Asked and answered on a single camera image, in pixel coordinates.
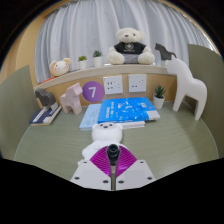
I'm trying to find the olive green partition panel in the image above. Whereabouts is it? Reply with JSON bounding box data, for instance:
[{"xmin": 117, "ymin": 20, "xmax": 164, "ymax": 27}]
[
  {"xmin": 0, "ymin": 64, "xmax": 39, "ymax": 160},
  {"xmin": 184, "ymin": 43, "xmax": 224, "ymax": 158}
]

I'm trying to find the small potted plant white pot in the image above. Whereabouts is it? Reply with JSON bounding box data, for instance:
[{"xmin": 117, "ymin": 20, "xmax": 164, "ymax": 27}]
[
  {"xmin": 152, "ymin": 84, "xmax": 167, "ymax": 110},
  {"xmin": 92, "ymin": 49, "xmax": 104, "ymax": 68},
  {"xmin": 77, "ymin": 55, "xmax": 88, "ymax": 71}
]

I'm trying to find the large white horse figure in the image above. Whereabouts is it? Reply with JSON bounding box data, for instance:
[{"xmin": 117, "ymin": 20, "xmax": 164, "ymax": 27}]
[{"xmin": 166, "ymin": 57, "xmax": 208, "ymax": 122}]

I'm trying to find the white grey curtain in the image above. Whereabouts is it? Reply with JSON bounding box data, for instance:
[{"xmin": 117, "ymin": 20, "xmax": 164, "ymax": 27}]
[{"xmin": 34, "ymin": 0, "xmax": 214, "ymax": 84}]

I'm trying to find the light blue book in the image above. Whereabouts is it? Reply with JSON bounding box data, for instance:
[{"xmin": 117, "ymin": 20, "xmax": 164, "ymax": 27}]
[{"xmin": 79, "ymin": 103, "xmax": 103, "ymax": 131}]

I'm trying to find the round purple number sign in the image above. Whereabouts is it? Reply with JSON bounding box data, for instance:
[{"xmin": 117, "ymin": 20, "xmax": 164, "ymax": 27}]
[{"xmin": 82, "ymin": 80, "xmax": 106, "ymax": 103}]

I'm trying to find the dark grey horse figure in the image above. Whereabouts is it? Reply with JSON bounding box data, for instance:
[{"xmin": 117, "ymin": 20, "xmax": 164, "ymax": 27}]
[{"xmin": 34, "ymin": 88, "xmax": 58, "ymax": 111}]

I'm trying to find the white wall socket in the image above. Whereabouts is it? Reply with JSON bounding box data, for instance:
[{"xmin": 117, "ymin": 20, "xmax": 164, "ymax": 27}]
[
  {"xmin": 128, "ymin": 73, "xmax": 148, "ymax": 94},
  {"xmin": 102, "ymin": 75, "xmax": 124, "ymax": 96}
]

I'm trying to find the bright blue book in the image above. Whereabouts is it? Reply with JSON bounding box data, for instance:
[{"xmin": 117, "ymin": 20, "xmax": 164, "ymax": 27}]
[{"xmin": 97, "ymin": 96, "xmax": 161, "ymax": 124}]

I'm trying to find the small black charger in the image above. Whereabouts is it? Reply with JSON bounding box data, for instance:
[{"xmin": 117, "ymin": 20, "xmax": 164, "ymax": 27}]
[{"xmin": 105, "ymin": 143, "xmax": 121, "ymax": 167}]

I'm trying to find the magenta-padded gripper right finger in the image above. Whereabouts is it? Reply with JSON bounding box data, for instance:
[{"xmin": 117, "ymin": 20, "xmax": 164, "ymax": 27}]
[{"xmin": 114, "ymin": 145, "xmax": 157, "ymax": 192}]

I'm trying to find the light wooden ledge shelf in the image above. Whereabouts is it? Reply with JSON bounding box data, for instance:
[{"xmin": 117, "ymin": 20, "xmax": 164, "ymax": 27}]
[{"xmin": 33, "ymin": 64, "xmax": 178, "ymax": 91}]

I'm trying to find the white bear-shaped power strip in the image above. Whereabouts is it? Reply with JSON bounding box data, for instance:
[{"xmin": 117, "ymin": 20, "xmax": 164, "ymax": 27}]
[{"xmin": 77, "ymin": 121, "xmax": 129, "ymax": 168}]

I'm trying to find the black horse figure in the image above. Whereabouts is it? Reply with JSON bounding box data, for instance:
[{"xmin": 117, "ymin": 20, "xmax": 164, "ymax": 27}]
[{"xmin": 154, "ymin": 42, "xmax": 178, "ymax": 67}]

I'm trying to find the cream teddy bear black shirt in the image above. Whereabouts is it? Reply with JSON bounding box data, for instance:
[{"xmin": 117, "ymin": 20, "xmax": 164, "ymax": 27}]
[{"xmin": 106, "ymin": 27, "xmax": 156, "ymax": 66}]

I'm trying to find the pink horse figure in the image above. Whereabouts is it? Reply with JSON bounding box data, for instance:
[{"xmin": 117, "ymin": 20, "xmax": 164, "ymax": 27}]
[{"xmin": 59, "ymin": 82, "xmax": 84, "ymax": 116}]

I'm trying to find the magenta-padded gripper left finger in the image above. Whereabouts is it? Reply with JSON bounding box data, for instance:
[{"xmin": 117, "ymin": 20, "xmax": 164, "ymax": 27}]
[{"xmin": 70, "ymin": 145, "xmax": 114, "ymax": 192}]

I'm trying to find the cream and orange plush toy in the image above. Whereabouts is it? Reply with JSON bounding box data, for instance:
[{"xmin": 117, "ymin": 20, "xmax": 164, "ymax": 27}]
[{"xmin": 48, "ymin": 57, "xmax": 72, "ymax": 78}]

